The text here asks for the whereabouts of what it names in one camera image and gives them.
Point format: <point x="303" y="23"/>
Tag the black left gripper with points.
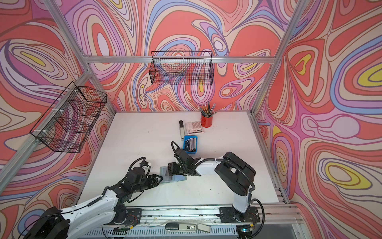
<point x="153" y="180"/>

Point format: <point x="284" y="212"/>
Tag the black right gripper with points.
<point x="175" y="170"/>

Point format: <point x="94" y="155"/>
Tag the mint green card holder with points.
<point x="164" y="172"/>

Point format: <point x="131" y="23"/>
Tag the black card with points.
<point x="172" y="169"/>

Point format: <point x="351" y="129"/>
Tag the blue plastic card tray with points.
<point x="187" y="137"/>

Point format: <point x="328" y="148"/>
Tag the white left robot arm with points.
<point x="108" y="207"/>

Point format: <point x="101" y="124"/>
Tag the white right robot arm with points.
<point x="233" y="171"/>

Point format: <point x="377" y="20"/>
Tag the stack of cards in tray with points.
<point x="190" y="144"/>

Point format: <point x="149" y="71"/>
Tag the pink desk calculator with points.
<point x="194" y="127"/>

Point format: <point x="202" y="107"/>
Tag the beige stapler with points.
<point x="182" y="130"/>

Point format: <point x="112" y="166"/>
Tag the red metal pencil bucket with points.
<point x="206" y="122"/>

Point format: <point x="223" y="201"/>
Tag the grey handheld device on rail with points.
<point x="187" y="227"/>

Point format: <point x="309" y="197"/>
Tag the black wire basket back wall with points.
<point x="175" y="67"/>

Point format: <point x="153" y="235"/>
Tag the black wire basket wall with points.
<point x="175" y="67"/>
<point x="68" y="122"/>

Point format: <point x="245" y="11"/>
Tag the black wire basket left wall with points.
<point x="68" y="122"/>

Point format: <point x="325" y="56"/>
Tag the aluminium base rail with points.
<point x="279" y="221"/>

